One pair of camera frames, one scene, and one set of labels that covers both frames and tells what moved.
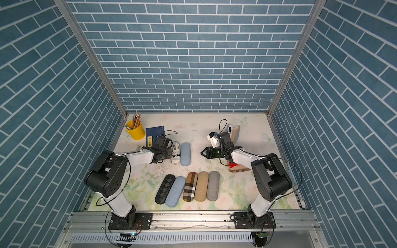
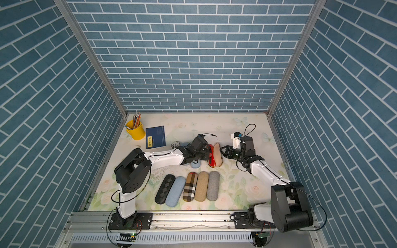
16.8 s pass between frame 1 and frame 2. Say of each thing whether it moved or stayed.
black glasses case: stayed
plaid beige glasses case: stayed
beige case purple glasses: stayed
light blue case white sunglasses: moved
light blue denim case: stayed
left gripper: moved
